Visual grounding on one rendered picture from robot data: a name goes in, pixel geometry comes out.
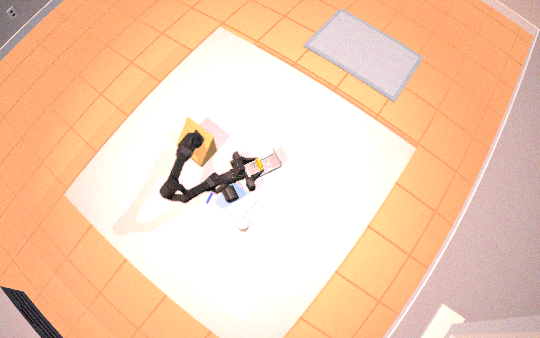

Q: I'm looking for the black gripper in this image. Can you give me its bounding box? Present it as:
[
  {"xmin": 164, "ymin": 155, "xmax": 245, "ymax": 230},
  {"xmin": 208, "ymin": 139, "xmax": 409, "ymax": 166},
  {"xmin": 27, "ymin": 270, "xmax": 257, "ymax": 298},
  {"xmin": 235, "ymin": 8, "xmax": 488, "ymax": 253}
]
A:
[{"xmin": 227, "ymin": 151, "xmax": 264, "ymax": 192}]

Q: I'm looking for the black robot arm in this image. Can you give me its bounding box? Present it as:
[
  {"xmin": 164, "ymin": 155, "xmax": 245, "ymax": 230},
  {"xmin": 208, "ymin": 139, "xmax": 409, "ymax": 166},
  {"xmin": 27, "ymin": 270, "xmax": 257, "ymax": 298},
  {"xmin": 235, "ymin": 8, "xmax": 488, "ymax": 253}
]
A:
[{"xmin": 159, "ymin": 130, "xmax": 246, "ymax": 204}]

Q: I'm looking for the grey dish rack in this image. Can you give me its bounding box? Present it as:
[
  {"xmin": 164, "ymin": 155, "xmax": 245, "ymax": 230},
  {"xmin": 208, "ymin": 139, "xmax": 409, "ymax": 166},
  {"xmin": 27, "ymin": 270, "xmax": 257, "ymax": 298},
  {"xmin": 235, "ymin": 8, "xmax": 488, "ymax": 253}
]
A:
[{"xmin": 250, "ymin": 147, "xmax": 282, "ymax": 179}]

